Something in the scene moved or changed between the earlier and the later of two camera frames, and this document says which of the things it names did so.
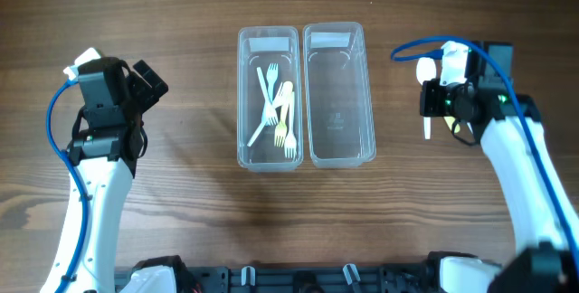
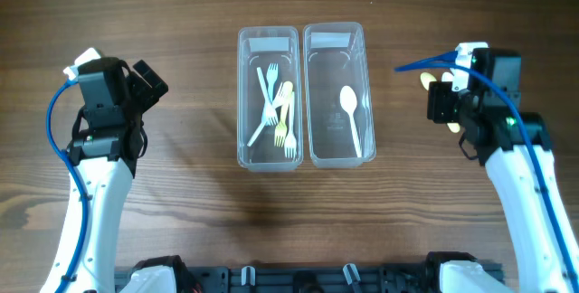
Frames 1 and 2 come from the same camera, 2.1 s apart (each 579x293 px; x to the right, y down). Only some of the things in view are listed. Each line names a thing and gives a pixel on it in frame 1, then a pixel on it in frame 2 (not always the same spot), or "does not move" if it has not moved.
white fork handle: [270, 112] does not move
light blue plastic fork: [271, 76] does not move
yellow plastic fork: [281, 131] does not move
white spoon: [426, 70] -> [348, 100]
